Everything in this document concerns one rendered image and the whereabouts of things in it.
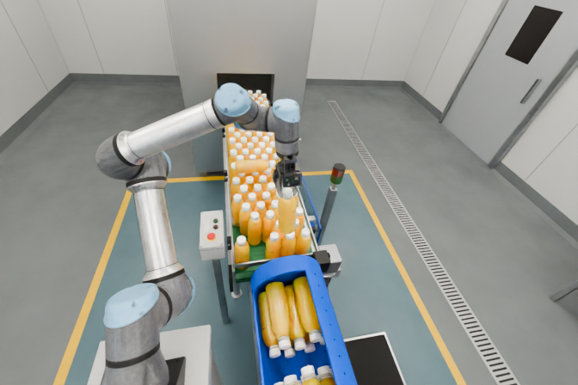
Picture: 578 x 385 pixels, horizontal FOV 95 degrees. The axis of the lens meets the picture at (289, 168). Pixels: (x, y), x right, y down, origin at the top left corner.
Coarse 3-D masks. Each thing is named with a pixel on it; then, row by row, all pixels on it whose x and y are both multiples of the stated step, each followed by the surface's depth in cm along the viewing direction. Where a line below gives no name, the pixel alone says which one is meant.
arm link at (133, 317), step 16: (128, 288) 70; (144, 288) 69; (160, 288) 73; (112, 304) 62; (128, 304) 62; (144, 304) 63; (160, 304) 68; (112, 320) 61; (128, 320) 61; (144, 320) 63; (160, 320) 67; (112, 336) 60; (128, 336) 60; (144, 336) 62; (112, 352) 60; (128, 352) 60; (144, 352) 62
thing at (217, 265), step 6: (216, 264) 136; (216, 270) 140; (216, 276) 144; (222, 276) 146; (216, 282) 148; (222, 282) 150; (222, 288) 154; (222, 294) 159; (222, 300) 165; (222, 306) 170; (222, 312) 176; (222, 318) 183; (228, 318) 188
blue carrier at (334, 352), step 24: (264, 264) 98; (288, 264) 95; (312, 264) 99; (264, 288) 110; (312, 288) 91; (336, 336) 83; (264, 360) 90; (288, 360) 96; (312, 360) 96; (336, 360) 76; (264, 384) 79; (336, 384) 71
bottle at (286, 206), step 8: (280, 200) 97; (288, 200) 96; (280, 208) 98; (288, 208) 97; (296, 208) 100; (280, 216) 101; (288, 216) 99; (280, 224) 104; (288, 224) 102; (288, 232) 105
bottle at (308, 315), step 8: (296, 280) 100; (304, 280) 100; (296, 288) 99; (304, 288) 97; (296, 296) 98; (304, 296) 95; (304, 304) 93; (312, 304) 93; (304, 312) 92; (312, 312) 91; (304, 320) 90; (312, 320) 90; (304, 328) 91; (312, 328) 89
